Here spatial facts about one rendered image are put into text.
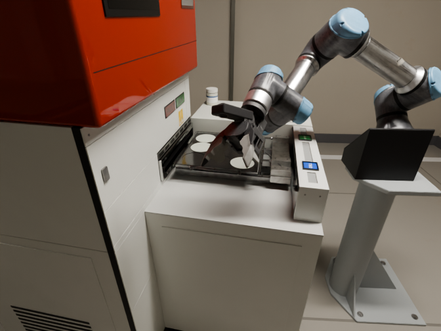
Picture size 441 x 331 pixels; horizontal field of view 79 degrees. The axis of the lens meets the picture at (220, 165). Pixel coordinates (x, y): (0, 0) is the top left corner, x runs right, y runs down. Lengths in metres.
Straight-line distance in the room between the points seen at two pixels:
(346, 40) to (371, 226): 0.86
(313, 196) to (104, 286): 0.76
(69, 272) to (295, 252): 0.77
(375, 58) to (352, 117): 2.56
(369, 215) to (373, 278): 0.55
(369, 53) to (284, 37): 2.17
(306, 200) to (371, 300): 1.09
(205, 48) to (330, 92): 1.53
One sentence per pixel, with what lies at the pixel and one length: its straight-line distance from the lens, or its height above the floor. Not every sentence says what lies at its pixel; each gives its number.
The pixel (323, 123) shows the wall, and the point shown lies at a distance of 3.61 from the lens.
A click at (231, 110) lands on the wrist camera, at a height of 1.24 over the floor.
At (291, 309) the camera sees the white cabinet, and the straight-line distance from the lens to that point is 1.26.
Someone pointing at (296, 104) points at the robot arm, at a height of 1.22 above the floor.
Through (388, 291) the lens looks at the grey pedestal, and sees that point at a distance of 2.01.
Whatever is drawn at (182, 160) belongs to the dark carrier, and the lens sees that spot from 1.15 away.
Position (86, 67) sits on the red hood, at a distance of 0.63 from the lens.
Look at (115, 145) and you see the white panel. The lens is 0.80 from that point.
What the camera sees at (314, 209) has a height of 0.87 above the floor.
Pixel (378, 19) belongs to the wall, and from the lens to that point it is 3.54.
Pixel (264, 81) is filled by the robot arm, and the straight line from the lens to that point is 0.78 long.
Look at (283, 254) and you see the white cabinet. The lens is 1.01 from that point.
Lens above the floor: 1.45
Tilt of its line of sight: 30 degrees down
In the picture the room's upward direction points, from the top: straight up
